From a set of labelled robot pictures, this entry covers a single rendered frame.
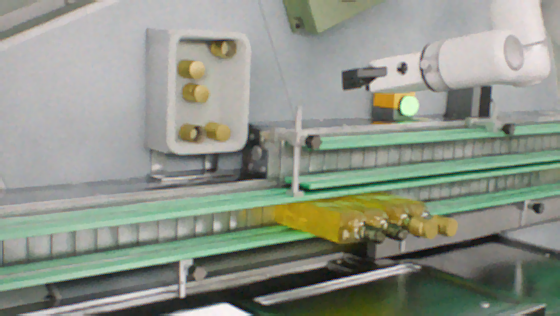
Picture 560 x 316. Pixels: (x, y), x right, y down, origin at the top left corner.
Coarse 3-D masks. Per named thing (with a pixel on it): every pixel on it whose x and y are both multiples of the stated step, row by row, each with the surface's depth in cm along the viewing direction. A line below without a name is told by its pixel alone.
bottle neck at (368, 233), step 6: (360, 228) 139; (366, 228) 138; (372, 228) 137; (378, 228) 137; (360, 234) 139; (366, 234) 137; (372, 234) 136; (378, 234) 138; (384, 234) 138; (366, 240) 138; (372, 240) 137; (378, 240) 138
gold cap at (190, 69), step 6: (186, 60) 146; (180, 66) 146; (186, 66) 145; (192, 66) 144; (198, 66) 145; (180, 72) 146; (186, 72) 145; (192, 72) 144; (198, 72) 145; (192, 78) 145; (198, 78) 145
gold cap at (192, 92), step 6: (186, 84) 148; (192, 84) 147; (198, 84) 146; (186, 90) 147; (192, 90) 146; (198, 90) 146; (204, 90) 146; (186, 96) 148; (192, 96) 146; (198, 96) 146; (204, 96) 147
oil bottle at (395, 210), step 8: (352, 200) 154; (360, 200) 153; (368, 200) 152; (376, 200) 153; (384, 200) 153; (384, 208) 148; (392, 208) 148; (400, 208) 148; (408, 208) 150; (392, 216) 147; (400, 216) 147
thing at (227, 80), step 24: (192, 48) 148; (240, 48) 149; (168, 72) 138; (216, 72) 153; (240, 72) 150; (168, 96) 139; (216, 96) 154; (240, 96) 150; (168, 120) 140; (192, 120) 151; (216, 120) 155; (240, 120) 151; (168, 144) 141; (192, 144) 147; (216, 144) 149; (240, 144) 151
